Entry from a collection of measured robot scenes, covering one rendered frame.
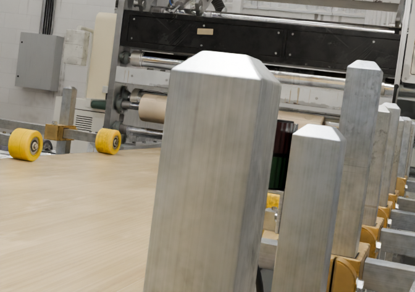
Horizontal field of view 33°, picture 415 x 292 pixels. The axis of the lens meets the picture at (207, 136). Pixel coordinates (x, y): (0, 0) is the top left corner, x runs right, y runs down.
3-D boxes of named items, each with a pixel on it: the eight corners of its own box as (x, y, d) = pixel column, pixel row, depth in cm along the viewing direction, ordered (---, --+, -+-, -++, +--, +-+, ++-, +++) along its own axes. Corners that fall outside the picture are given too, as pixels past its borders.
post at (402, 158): (388, 286, 197) (412, 117, 194) (387, 289, 193) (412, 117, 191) (375, 284, 198) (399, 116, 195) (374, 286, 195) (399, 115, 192)
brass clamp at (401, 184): (407, 193, 202) (409, 176, 202) (405, 197, 189) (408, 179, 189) (385, 189, 204) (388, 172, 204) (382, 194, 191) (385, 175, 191)
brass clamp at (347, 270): (369, 286, 83) (375, 244, 83) (357, 314, 70) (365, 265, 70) (318, 275, 85) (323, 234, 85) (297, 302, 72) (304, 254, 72)
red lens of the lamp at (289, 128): (301, 152, 54) (304, 124, 54) (285, 155, 48) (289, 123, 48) (227, 141, 56) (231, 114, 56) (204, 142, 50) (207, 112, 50)
